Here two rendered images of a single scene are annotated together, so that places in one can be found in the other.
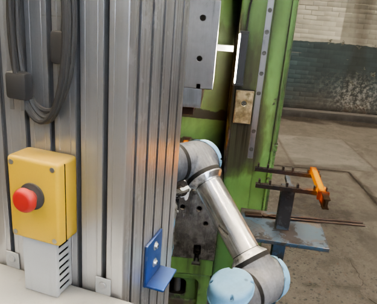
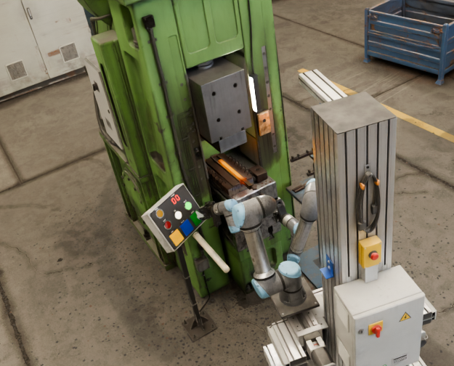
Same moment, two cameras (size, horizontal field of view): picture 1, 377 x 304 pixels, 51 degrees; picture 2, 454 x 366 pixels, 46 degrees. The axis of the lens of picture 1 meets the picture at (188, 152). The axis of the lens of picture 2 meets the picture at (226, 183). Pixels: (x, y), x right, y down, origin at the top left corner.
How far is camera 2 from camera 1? 2.17 m
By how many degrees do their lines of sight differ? 29
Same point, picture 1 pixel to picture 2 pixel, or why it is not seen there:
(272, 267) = not seen: hidden behind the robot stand
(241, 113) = (264, 128)
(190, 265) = (268, 241)
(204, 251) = (274, 228)
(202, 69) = (242, 117)
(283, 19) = (273, 54)
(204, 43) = (240, 100)
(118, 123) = (390, 219)
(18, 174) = (367, 250)
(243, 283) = not seen: hidden behind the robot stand
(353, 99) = not seen: outside the picture
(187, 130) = (208, 149)
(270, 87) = (276, 101)
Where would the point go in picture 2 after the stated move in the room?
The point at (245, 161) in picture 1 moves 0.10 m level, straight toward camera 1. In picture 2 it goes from (272, 155) to (280, 162)
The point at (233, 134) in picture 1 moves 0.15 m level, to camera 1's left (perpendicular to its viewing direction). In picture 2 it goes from (261, 143) to (243, 152)
